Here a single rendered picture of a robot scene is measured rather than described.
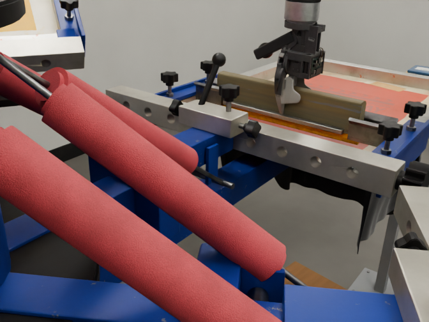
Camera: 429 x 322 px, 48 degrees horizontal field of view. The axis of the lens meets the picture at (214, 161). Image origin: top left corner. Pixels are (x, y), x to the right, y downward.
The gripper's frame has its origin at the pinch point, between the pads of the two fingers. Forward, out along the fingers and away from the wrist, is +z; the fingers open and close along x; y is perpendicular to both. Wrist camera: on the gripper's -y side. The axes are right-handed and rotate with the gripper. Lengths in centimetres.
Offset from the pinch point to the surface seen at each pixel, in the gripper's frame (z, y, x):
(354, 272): 101, 0, 84
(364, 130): -0.2, 20.9, -2.6
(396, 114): 5.1, 18.5, 28.4
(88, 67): 45, -199, 102
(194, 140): -3.3, 1.8, -36.3
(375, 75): 4, 2, 57
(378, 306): -4, 43, -58
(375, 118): -1.5, 21.1, 2.3
